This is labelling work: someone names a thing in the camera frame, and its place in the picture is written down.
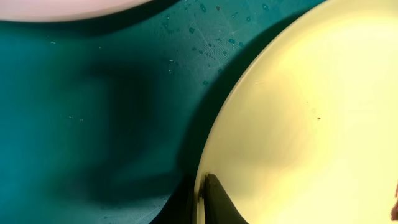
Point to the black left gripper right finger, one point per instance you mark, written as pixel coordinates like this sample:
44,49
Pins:
219,208

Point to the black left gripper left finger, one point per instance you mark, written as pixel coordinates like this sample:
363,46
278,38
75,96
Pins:
179,207

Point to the yellow plate with sauce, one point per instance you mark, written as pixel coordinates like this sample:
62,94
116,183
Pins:
309,132

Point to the white plate with sauce streak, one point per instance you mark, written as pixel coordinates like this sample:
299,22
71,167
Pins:
62,10

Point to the teal plastic tray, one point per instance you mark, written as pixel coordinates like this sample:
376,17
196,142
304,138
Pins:
102,118

